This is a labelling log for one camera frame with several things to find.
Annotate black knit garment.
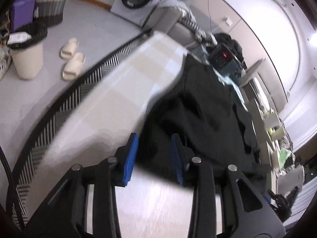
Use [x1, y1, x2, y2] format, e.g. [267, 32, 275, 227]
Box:
[136, 55, 271, 180]

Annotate black clothes pile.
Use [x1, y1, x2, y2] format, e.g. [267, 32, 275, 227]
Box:
[214, 32, 247, 69]

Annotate striped grey clothes on sofa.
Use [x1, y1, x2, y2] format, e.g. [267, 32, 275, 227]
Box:
[158, 0, 218, 46]

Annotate black white striped rug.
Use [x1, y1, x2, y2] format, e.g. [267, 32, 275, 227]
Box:
[12, 30, 150, 224]

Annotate beige checked bed sheet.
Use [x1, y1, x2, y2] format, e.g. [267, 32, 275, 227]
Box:
[25, 32, 193, 237]

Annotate white storage box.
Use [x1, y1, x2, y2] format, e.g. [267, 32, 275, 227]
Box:
[263, 112, 286, 141]

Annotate right cream slipper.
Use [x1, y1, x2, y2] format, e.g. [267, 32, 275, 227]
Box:
[62, 53, 86, 81]

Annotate cream slipper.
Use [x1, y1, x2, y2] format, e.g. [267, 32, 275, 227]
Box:
[62, 53, 86, 81]
[60, 38, 79, 60]

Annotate black device red display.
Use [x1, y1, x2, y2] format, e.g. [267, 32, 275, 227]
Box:
[208, 44, 242, 76]

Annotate cream waste bin black liner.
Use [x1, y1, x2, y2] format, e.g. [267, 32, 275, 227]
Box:
[7, 22, 48, 80]

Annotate left cream slipper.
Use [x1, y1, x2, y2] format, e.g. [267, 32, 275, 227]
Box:
[60, 38, 79, 60]

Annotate grey sofa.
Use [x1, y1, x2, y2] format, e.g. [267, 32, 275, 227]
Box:
[144, 6, 207, 49]

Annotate purple bag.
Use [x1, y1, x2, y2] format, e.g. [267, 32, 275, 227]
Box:
[10, 0, 35, 32]

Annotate woven laundry basket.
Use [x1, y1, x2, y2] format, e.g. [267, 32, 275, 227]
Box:
[33, 0, 66, 27]

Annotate black cable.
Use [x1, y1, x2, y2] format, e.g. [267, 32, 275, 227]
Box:
[0, 146, 25, 233]

